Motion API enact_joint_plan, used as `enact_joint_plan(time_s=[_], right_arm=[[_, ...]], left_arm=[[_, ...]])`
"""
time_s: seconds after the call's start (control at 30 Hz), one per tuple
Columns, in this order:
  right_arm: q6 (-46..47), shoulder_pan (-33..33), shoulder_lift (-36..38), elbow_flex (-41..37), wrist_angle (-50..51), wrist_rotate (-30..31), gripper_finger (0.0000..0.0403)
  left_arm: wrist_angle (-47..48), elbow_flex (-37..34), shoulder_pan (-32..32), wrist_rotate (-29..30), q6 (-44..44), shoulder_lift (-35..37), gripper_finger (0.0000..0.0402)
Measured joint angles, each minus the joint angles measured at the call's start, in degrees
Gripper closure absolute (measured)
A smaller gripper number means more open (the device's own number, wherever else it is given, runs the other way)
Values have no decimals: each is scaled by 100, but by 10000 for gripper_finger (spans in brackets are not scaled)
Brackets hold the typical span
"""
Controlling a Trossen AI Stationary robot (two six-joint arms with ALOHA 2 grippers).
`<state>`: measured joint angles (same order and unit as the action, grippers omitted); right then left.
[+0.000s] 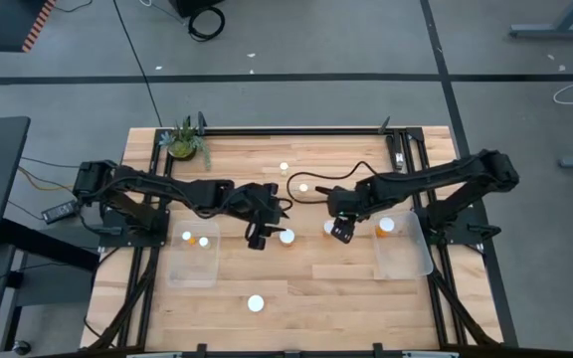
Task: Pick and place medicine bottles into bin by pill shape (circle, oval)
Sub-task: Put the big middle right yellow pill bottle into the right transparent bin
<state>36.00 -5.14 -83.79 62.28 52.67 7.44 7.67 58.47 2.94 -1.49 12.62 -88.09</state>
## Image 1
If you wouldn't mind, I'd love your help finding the potted green plant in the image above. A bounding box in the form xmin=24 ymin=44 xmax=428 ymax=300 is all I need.
xmin=158 ymin=115 xmax=213 ymax=171

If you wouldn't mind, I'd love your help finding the coiled black cable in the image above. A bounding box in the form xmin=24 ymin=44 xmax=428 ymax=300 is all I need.
xmin=187 ymin=5 xmax=227 ymax=43

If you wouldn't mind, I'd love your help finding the black power adapter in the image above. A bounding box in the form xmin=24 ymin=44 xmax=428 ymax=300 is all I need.
xmin=41 ymin=199 xmax=81 ymax=225

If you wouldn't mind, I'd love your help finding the black desk leg beam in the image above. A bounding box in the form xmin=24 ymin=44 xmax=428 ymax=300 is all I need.
xmin=0 ymin=217 xmax=101 ymax=273

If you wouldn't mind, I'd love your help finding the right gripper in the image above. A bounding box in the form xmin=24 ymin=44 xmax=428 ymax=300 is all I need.
xmin=314 ymin=184 xmax=370 ymax=219

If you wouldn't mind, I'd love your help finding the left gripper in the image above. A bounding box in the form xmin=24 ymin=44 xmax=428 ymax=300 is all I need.
xmin=231 ymin=182 xmax=291 ymax=235

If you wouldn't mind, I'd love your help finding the black floor box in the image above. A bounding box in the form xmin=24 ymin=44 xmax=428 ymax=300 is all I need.
xmin=169 ymin=0 xmax=226 ymax=19

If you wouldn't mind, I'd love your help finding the clear plastic bin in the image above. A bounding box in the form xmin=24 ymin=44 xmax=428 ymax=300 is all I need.
xmin=165 ymin=220 xmax=222 ymax=289
xmin=370 ymin=210 xmax=435 ymax=280

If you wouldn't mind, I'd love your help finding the yellow floor cable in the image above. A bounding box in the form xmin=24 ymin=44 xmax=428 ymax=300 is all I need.
xmin=16 ymin=166 xmax=77 ymax=193

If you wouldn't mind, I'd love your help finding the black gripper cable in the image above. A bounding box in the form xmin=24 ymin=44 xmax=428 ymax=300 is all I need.
xmin=286 ymin=160 xmax=382 ymax=205

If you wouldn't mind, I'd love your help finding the black metal table frame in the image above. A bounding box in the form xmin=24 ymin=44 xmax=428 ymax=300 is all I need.
xmin=85 ymin=112 xmax=506 ymax=358

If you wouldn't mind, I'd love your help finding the long black floor cable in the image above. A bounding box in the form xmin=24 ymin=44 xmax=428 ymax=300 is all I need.
xmin=111 ymin=0 xmax=164 ymax=128

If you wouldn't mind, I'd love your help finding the black mat orange striped border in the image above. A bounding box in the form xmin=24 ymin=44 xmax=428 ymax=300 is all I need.
xmin=0 ymin=0 xmax=59 ymax=54

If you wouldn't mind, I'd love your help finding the black silver bracket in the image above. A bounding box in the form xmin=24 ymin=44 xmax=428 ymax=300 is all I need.
xmin=393 ymin=133 xmax=407 ymax=171

